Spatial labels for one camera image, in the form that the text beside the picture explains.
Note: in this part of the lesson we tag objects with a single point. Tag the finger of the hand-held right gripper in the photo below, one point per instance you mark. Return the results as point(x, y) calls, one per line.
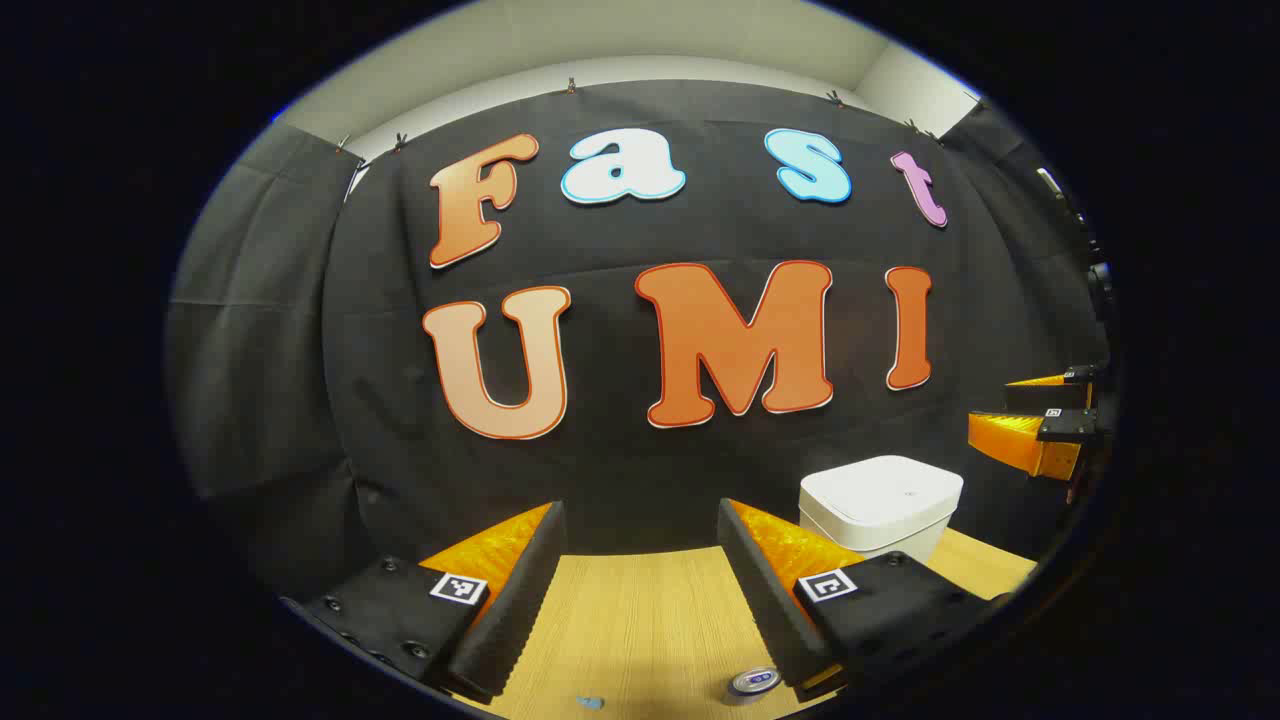
point(1045, 395)
point(1020, 440)

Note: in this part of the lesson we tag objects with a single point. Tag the black backdrop cloth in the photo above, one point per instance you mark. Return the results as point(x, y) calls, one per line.
point(620, 470)

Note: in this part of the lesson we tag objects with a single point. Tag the blue paper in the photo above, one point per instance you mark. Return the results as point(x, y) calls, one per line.
point(590, 703)

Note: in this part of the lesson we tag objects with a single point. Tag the white desktop garbage bin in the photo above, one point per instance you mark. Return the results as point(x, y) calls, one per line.
point(880, 500)

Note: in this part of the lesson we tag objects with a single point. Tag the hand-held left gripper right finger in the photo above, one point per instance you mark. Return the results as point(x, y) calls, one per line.
point(765, 600)

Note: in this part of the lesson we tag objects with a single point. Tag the blue pop can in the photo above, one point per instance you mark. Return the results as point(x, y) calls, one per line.
point(752, 684)

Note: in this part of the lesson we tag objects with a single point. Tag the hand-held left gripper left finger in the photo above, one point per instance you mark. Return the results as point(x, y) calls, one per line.
point(520, 610)

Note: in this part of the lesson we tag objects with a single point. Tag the wooden desktop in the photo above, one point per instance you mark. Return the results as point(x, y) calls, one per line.
point(650, 620)

